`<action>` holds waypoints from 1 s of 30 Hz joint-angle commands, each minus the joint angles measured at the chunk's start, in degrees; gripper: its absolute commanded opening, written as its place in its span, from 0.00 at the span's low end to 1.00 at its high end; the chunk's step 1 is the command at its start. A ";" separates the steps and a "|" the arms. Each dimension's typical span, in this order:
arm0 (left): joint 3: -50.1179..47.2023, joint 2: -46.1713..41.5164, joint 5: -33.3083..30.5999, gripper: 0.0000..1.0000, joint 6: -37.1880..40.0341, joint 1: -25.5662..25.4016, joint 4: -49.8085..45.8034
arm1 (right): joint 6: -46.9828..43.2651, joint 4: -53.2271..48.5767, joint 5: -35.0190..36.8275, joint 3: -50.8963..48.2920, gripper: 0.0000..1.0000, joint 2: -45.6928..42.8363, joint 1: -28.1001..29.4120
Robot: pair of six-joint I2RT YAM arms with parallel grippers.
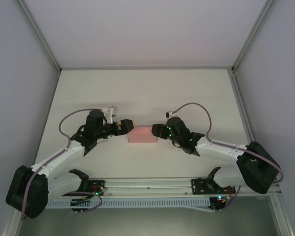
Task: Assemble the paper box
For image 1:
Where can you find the pink paper box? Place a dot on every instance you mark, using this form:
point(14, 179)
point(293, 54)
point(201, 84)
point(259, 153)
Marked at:
point(142, 135)

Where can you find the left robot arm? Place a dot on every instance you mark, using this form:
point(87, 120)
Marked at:
point(27, 191)

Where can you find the black connector board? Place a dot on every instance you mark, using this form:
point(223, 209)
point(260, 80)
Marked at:
point(76, 207)
point(217, 204)

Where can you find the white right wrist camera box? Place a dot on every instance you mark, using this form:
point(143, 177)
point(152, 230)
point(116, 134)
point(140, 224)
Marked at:
point(170, 113)

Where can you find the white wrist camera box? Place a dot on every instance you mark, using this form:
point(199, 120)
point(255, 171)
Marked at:
point(170, 113)
point(110, 111)

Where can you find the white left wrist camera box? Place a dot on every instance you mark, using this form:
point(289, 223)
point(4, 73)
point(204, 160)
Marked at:
point(110, 111)

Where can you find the aluminium mounting rail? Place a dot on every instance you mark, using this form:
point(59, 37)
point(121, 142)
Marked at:
point(147, 184)

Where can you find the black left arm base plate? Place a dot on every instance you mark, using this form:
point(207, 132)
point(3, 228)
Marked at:
point(98, 184)

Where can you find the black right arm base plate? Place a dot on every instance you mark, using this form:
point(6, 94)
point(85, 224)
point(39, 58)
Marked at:
point(199, 186)

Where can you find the aluminium frame post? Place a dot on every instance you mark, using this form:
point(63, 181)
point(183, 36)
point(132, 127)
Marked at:
point(39, 37)
point(253, 37)

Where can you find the aluminium frame leg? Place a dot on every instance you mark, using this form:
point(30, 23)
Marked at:
point(12, 223)
point(284, 216)

